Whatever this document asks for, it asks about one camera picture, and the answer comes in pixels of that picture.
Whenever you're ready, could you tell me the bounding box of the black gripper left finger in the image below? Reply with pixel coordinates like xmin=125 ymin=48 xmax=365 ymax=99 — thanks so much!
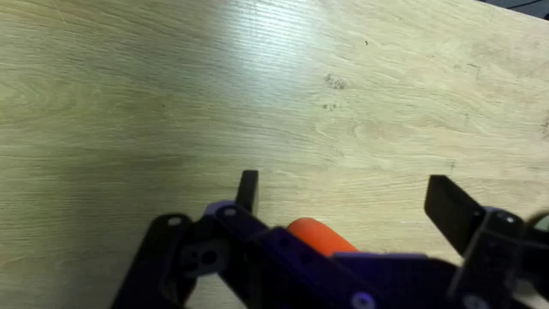
xmin=109 ymin=168 xmax=459 ymax=309

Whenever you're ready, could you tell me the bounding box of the light green bowl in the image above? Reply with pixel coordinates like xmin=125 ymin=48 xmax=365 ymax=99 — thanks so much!
xmin=526 ymin=209 xmax=549 ymax=231

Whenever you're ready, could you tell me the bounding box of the orange plastic cup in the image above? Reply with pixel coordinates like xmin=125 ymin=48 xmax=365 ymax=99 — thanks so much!
xmin=286 ymin=216 xmax=360 ymax=259

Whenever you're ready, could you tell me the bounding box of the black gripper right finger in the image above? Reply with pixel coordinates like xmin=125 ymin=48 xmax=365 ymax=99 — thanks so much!
xmin=423 ymin=173 xmax=549 ymax=309

